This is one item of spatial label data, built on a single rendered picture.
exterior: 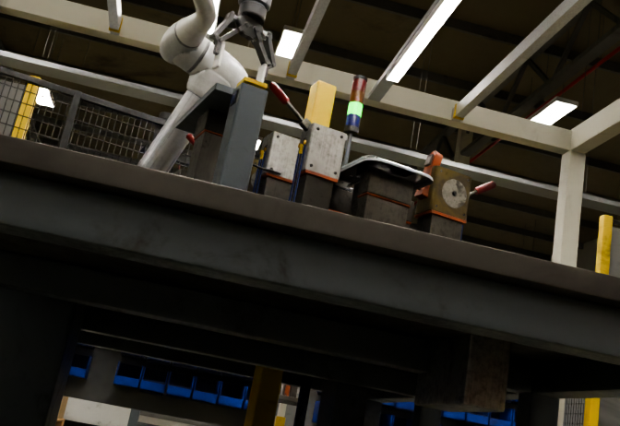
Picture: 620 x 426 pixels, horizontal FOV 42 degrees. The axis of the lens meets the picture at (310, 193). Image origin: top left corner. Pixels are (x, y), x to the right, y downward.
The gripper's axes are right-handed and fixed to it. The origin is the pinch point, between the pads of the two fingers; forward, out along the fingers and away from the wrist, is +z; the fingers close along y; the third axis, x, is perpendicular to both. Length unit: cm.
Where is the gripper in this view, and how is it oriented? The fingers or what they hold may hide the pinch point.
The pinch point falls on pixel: (238, 74)
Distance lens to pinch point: 213.0
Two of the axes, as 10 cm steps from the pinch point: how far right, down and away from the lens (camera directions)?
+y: 7.6, 3.2, 5.6
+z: -1.8, 9.4, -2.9
